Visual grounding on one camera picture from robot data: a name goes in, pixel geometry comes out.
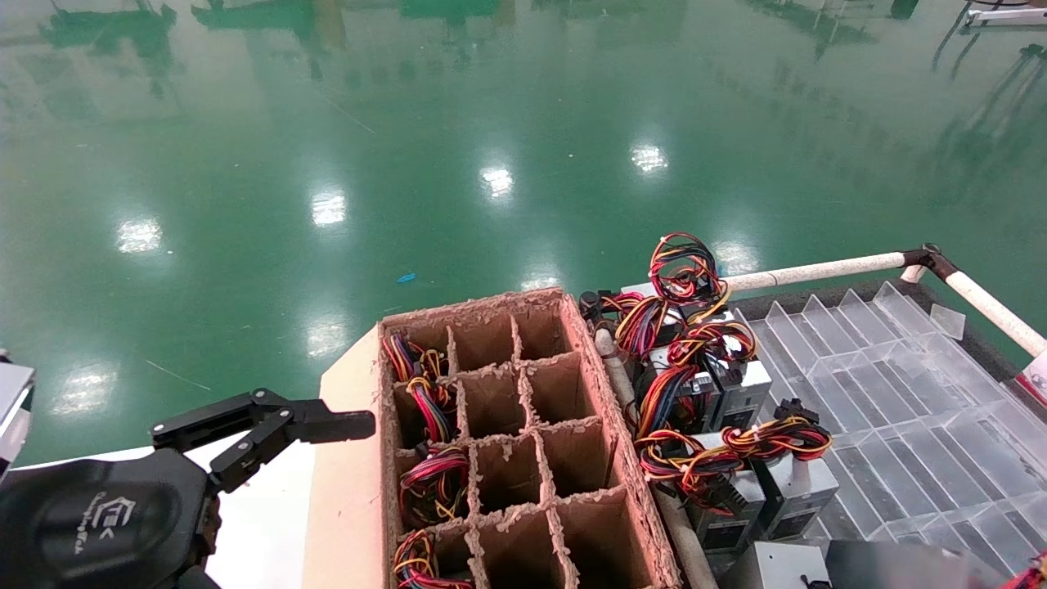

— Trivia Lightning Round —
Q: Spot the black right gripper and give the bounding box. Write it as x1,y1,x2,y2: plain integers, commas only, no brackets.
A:
826,540,1011,589

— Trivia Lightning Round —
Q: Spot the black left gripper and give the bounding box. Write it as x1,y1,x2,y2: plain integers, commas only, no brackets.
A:
0,447,223,589

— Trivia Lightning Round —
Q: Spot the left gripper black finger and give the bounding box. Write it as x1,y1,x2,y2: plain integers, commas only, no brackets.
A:
150,389,377,494

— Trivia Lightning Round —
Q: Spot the beige cardboard sheet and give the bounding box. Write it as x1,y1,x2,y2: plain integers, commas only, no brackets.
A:
301,327,387,589

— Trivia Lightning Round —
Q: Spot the clear plastic divided tray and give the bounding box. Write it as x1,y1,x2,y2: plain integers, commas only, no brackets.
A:
732,281,1047,573

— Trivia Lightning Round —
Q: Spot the white red area sign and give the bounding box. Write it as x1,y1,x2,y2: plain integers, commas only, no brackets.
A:
1017,350,1047,403

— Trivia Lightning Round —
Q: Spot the brown cardboard divider box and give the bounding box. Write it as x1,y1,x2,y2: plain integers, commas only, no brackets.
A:
378,286,685,589

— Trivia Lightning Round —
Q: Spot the clear plastic scrap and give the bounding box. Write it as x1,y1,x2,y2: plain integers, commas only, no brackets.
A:
928,303,968,341

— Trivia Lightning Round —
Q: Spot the black pipe corner connector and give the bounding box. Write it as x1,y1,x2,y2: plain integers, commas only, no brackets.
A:
900,243,959,285

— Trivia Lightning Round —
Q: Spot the white stand base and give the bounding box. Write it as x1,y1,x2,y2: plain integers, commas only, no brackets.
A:
965,7,1047,29

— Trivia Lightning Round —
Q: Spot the power supply with black cables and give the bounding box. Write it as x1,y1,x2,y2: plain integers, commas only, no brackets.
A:
720,540,829,589

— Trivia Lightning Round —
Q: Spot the white pipe rail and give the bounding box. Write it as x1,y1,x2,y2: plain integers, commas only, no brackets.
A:
941,270,1047,358
724,252,910,293
593,327,721,589

